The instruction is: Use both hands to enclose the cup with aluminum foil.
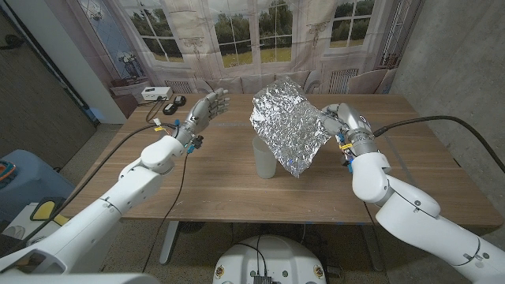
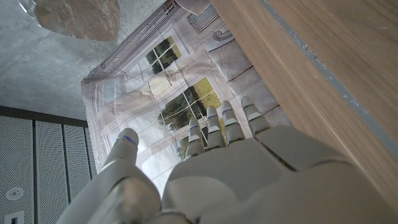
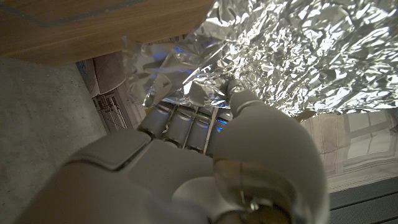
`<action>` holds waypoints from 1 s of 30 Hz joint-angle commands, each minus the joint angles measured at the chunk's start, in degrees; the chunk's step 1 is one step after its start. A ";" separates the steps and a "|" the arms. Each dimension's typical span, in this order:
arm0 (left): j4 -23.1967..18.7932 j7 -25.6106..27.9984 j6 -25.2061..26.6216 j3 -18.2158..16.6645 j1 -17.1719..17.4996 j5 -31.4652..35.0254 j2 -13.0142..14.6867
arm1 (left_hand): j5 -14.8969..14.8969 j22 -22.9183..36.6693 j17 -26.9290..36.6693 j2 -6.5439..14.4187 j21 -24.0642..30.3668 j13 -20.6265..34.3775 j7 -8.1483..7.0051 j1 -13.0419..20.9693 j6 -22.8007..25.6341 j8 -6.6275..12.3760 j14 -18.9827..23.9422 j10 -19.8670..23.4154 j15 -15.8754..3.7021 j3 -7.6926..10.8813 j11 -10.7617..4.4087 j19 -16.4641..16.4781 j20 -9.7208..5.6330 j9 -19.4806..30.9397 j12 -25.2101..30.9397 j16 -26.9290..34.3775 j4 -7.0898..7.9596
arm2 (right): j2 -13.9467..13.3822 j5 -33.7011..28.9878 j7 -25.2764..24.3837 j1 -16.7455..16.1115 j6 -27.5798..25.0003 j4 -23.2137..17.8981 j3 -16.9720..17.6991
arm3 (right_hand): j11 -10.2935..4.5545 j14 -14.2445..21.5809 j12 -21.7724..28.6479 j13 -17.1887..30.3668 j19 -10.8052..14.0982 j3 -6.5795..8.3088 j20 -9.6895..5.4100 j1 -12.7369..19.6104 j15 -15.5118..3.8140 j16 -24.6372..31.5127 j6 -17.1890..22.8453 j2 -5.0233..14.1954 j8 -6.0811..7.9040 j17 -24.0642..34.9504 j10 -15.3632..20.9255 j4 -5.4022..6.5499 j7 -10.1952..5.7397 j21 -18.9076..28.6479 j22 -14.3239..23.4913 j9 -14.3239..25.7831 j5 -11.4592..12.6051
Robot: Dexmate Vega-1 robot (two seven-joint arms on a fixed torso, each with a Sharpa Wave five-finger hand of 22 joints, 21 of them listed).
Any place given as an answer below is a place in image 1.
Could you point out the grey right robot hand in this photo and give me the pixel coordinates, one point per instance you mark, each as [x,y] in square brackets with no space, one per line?
[351,126]

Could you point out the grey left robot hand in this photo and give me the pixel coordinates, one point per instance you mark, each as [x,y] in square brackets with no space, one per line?
[201,114]

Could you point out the crinkled aluminum foil sheet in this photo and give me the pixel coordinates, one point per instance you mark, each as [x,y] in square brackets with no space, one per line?
[288,122]

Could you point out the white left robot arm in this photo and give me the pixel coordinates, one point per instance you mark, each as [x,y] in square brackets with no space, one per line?
[98,221]

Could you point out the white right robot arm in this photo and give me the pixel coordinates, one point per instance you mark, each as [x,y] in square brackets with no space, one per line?
[418,221]

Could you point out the translucent white plastic cup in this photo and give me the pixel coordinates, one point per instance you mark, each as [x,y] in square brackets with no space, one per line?
[262,165]

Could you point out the black power adapter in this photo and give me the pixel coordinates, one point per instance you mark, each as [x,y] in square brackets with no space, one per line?
[170,109]
[180,100]

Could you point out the white power box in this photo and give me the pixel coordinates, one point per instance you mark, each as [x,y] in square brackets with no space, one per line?
[155,93]

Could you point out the printed window backdrop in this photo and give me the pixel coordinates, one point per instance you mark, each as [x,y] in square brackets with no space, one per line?
[236,39]

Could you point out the grey table leg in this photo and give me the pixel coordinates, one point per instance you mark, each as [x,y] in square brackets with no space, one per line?
[371,248]

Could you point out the white table leg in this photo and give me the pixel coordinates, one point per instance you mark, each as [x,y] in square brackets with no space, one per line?
[169,240]

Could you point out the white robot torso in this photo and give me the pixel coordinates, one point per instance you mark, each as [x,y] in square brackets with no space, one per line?
[270,256]

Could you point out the yellow and black pad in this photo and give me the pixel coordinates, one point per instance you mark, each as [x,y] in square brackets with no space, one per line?
[45,209]

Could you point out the blue storage bin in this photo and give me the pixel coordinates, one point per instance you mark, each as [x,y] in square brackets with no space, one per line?
[31,181]

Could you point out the orange and teal object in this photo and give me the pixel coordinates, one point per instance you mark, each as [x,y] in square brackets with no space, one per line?
[6,170]

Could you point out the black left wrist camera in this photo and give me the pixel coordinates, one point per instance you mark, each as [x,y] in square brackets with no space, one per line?
[196,143]

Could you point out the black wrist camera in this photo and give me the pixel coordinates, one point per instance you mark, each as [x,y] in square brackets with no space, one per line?
[196,143]
[348,162]

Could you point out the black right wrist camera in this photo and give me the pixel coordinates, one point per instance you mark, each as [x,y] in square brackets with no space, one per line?
[348,162]

